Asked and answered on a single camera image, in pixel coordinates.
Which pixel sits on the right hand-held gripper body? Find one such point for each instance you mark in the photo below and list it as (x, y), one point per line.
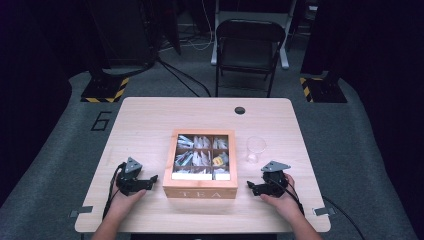
(275, 185)

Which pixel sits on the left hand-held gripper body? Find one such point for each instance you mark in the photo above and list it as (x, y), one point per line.
(131, 183)

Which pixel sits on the yellow tea bag packet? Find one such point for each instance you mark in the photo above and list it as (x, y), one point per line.
(218, 161)

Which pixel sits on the wooden tea box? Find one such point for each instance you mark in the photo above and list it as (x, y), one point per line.
(200, 191)

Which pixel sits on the person's right hand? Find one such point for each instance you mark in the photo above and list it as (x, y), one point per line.
(285, 203)

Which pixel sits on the person's left hand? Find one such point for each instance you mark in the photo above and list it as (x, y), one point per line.
(121, 203)

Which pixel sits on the grey tape piece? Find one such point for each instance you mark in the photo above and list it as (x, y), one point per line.
(324, 211)
(81, 210)

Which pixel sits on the pile of tea bag packets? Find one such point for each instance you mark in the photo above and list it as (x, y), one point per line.
(201, 142)

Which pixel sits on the black yellow-striped stand base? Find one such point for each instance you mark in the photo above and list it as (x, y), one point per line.
(103, 88)
(325, 90)

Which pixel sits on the black curtain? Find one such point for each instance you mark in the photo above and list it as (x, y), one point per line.
(30, 83)
(383, 66)

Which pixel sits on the black folding chair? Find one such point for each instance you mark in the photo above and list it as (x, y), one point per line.
(248, 31)

